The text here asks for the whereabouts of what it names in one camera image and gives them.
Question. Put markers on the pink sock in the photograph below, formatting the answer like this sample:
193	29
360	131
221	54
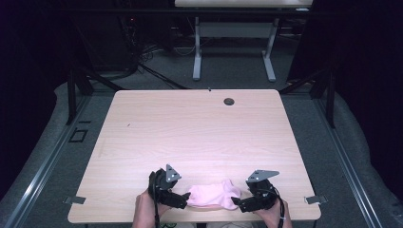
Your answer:
214	194
210	208

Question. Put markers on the person's white printed shirt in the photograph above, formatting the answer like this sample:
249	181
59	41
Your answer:
221	225

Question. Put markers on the white-legged desk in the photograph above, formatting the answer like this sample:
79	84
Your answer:
236	30

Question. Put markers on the grey metal table bracket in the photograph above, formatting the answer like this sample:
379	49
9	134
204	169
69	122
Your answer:
75	200
316	199

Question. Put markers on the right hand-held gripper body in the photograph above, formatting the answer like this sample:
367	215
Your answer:
264	196

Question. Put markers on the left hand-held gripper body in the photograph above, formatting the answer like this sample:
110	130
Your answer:
161	188

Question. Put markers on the black metal frame stand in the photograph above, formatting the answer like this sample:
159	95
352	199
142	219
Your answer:
71	95
330	101

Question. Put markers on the person's right hand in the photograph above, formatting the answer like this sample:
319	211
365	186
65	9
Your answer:
275	213

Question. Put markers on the dark equipment cabinet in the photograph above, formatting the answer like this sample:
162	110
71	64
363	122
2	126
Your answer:
104	38

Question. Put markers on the aluminium floor rail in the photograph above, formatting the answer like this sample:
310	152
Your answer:
47	171
348	171

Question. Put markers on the person's left hand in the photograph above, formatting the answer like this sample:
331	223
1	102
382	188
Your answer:
144	209

